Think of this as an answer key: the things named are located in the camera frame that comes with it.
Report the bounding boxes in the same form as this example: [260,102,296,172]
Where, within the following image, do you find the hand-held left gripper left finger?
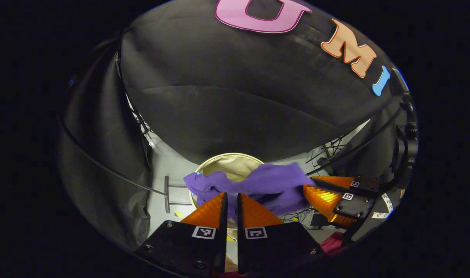
[134,192,228,276]

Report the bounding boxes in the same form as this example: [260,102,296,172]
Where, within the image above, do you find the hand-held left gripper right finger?
[237,192,330,275]

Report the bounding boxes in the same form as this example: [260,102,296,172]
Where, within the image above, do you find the purple knit jacket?
[183,162,316,219]

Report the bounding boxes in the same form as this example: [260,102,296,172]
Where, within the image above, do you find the cream laundry hamper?
[188,153,267,242]

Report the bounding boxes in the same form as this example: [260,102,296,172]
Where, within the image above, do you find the pink cloth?
[320,231,353,255]

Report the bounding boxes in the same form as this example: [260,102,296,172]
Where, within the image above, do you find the black backdrop stand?
[306,133,349,164]
[114,37,156,172]

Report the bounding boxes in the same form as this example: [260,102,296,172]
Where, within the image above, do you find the black backdrop cloth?
[57,0,413,251]

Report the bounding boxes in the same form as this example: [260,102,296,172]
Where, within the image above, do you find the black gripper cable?
[391,69,417,134]

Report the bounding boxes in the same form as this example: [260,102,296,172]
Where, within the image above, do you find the black floor cables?
[279,208,320,229]

